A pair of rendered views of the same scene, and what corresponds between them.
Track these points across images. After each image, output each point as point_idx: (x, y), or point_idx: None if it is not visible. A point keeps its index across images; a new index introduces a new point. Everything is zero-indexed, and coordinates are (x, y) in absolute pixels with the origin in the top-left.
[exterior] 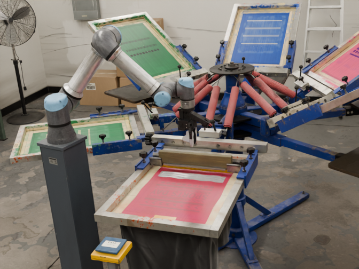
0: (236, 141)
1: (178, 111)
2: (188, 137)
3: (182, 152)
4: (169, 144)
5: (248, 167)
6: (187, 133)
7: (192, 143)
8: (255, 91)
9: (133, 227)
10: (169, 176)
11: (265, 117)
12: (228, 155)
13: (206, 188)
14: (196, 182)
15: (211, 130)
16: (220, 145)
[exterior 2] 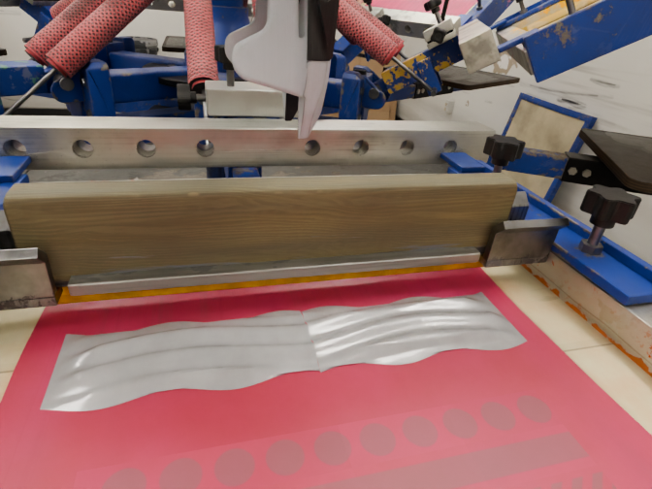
0: (381, 125)
1: (55, 46)
2: (294, 48)
3: (215, 184)
4: (62, 163)
5: (586, 228)
6: (280, 5)
7: (321, 100)
8: None
9: None
10: (156, 390)
11: (351, 71)
12: (492, 176)
13: (525, 439)
14: (389, 387)
15: (259, 86)
16: (324, 145)
